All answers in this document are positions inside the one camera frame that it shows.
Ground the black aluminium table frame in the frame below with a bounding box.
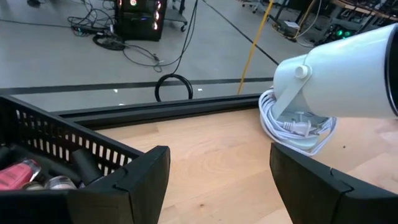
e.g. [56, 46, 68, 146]
[51, 92, 262, 131]

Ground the black cable loop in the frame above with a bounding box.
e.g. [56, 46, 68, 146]
[154, 73, 195, 103]

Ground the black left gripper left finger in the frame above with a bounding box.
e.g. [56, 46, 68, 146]
[0, 145, 172, 224]

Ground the small white box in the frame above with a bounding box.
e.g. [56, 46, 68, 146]
[282, 20, 302, 31]

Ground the coral nail polish bottle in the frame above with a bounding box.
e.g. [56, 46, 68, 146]
[0, 159, 42, 191]

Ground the black slotted plastic basket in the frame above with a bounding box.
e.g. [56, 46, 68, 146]
[0, 94, 146, 192]

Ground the black computer with green lights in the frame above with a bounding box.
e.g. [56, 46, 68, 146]
[328, 25, 357, 41]

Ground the white lamp power cord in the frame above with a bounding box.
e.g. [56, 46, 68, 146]
[257, 88, 338, 157]

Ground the white spotlight lamp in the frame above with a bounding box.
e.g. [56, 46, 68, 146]
[271, 22, 398, 151]

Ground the black power strip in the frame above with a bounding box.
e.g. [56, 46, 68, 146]
[70, 24, 110, 35]

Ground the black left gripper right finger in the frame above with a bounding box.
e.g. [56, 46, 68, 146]
[269, 142, 398, 224]

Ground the yellow hanging cable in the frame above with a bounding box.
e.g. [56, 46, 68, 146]
[236, 0, 275, 96]

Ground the black computer tower with lights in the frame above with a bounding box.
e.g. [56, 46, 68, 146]
[113, 0, 168, 42]

